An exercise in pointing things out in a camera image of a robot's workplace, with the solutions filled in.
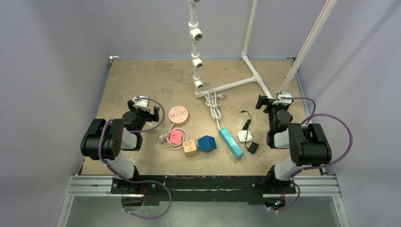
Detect tan cube plug adapter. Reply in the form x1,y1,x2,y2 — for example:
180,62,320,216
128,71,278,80
183,140,197,157

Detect blue cube socket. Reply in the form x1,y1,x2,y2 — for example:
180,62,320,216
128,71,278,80
197,135,217,153

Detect teal power strip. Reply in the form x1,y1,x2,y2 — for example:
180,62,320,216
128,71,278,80
219,128,244,160

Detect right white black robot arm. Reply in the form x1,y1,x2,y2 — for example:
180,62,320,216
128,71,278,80
255,93,332,192

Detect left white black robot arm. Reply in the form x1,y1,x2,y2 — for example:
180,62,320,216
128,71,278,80
80,96,165,193

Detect pink square plug adapter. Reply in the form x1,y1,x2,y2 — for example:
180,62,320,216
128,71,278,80
169,130,183,145

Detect round pink power socket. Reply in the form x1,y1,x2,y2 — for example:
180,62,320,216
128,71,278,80
168,106,189,125

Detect black power adapter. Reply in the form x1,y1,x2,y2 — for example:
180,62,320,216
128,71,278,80
247,142,259,154

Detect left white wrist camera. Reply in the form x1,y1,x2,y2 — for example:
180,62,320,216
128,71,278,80
132,96,149,112

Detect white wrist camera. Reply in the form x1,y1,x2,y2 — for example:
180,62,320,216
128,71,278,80
273,92,293,106
132,96,149,112

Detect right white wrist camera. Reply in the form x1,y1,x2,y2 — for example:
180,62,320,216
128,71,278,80
273,92,293,106

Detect pink coiled cable with plug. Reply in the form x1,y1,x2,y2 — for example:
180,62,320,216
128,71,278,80
158,123,190,151

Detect white square wall adapter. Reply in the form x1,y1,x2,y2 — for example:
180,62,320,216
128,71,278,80
237,130,253,143

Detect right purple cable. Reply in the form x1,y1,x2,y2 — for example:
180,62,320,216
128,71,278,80
267,96,354,214

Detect white coiled power cable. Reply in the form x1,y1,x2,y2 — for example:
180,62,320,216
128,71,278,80
204,90,227,130

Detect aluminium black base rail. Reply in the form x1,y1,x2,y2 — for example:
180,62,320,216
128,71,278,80
66,175,341,206

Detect white PVC pipe frame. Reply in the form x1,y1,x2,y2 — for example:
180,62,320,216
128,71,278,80
188,0,336,97

